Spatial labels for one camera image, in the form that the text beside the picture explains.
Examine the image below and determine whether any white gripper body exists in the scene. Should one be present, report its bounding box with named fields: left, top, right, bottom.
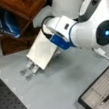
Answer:
left=41, top=16, right=77, bottom=42

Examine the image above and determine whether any black pen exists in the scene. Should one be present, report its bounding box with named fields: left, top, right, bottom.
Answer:
left=101, top=95, right=109, bottom=105

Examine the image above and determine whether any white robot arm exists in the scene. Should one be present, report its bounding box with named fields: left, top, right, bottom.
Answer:
left=41, top=0, right=109, bottom=49

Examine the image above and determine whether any white notepad on stand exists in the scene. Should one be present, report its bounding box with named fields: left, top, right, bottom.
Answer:
left=26, top=31, right=58, bottom=70

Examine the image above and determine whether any blue book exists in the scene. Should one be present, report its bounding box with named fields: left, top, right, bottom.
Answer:
left=0, top=9, right=20, bottom=38

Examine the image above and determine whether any black compartment tray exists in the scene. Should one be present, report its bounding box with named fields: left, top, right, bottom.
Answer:
left=78, top=67, right=109, bottom=109

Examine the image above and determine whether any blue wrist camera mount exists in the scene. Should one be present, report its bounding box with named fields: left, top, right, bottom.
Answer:
left=50, top=33, right=73, bottom=50

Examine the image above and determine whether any white cable with inline box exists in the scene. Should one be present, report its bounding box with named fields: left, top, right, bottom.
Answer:
left=93, top=47, right=109, bottom=63

